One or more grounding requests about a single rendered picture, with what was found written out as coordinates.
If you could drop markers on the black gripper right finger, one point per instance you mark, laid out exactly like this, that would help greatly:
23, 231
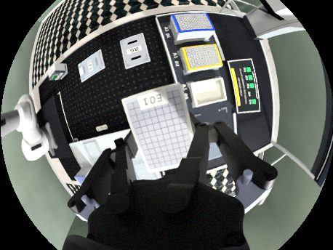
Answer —
255, 177

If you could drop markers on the white ready key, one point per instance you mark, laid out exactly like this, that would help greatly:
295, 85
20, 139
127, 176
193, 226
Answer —
57, 71

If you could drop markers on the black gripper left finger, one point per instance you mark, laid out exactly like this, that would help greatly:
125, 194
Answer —
103, 179

